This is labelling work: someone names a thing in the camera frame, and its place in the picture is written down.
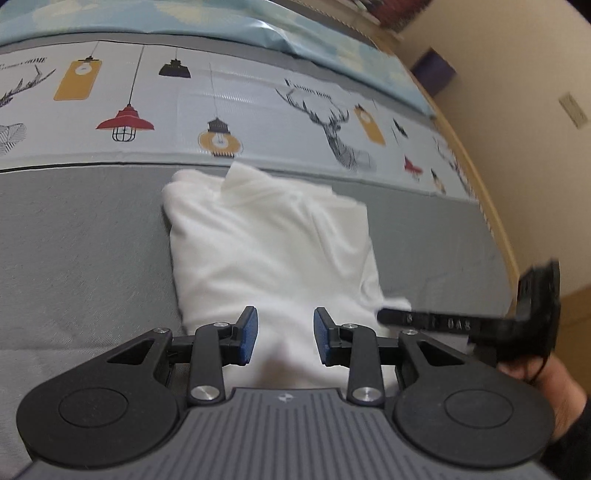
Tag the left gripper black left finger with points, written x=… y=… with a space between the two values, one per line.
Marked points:
x=127 y=402

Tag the wall socket plate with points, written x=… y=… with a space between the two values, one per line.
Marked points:
x=573 y=110

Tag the right hand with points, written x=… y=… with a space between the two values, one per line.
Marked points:
x=552 y=379

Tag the white shirt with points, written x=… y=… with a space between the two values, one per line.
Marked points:
x=283 y=246

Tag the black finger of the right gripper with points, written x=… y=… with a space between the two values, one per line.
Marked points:
x=445 y=322

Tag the light blue patterned quilt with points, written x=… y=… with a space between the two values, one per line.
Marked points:
x=262 y=24

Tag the grey deer print bedsheet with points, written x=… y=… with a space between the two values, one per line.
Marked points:
x=85 y=266

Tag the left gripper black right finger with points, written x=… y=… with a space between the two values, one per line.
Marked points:
x=452 y=407

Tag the purple box by wall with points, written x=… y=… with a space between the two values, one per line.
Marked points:
x=433 y=72

